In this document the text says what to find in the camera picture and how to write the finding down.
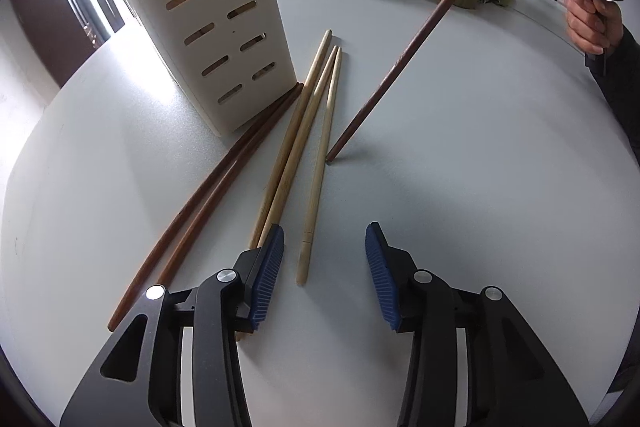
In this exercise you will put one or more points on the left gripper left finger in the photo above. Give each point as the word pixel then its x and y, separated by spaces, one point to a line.
pixel 135 378

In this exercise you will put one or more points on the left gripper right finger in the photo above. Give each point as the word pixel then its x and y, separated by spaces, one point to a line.
pixel 512 378

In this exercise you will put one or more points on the dark brown wooden chopstick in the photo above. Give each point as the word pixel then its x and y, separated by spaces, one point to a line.
pixel 405 57

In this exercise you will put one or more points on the light bamboo chopstick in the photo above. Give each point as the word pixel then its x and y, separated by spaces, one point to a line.
pixel 310 223
pixel 286 182

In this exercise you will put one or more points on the light bamboo chopstick diagonal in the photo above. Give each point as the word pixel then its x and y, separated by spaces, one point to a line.
pixel 289 138

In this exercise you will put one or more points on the person right forearm dark sleeve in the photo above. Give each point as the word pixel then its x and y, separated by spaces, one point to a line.
pixel 620 86

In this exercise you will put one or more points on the person right hand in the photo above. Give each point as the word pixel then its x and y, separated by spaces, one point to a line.
pixel 594 26

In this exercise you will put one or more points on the dark brown chopstick lower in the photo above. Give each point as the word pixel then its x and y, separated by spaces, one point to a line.
pixel 201 205

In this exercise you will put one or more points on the white plastic utensil holder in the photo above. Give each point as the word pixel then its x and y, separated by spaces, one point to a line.
pixel 229 57

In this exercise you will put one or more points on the dark brown wooden cabinet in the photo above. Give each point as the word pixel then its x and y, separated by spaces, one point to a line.
pixel 61 43

